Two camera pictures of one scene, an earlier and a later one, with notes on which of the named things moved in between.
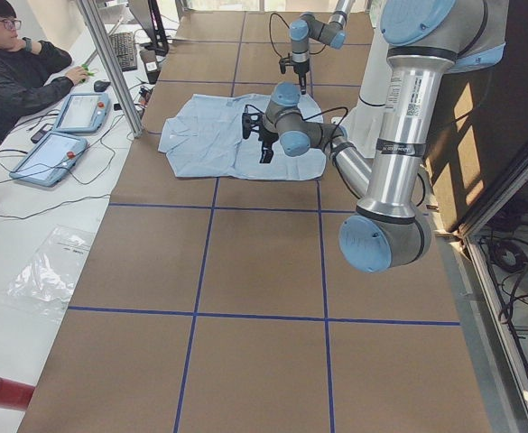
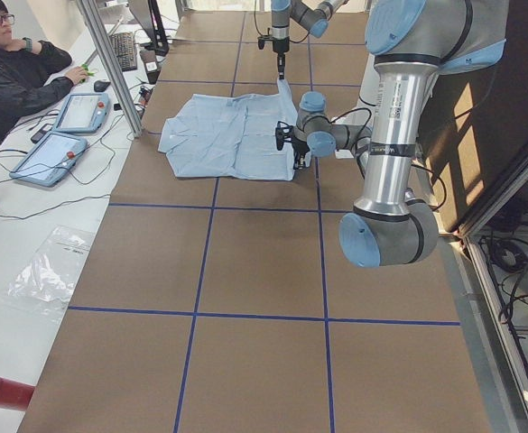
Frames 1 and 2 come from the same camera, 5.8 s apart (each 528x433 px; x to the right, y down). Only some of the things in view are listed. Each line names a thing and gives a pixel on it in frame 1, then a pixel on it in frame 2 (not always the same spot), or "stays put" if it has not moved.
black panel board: (485, 119) stays put
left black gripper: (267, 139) → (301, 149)
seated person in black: (13, 76) stays put
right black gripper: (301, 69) → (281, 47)
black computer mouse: (100, 86) stays put
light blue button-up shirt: (204, 138) stays put
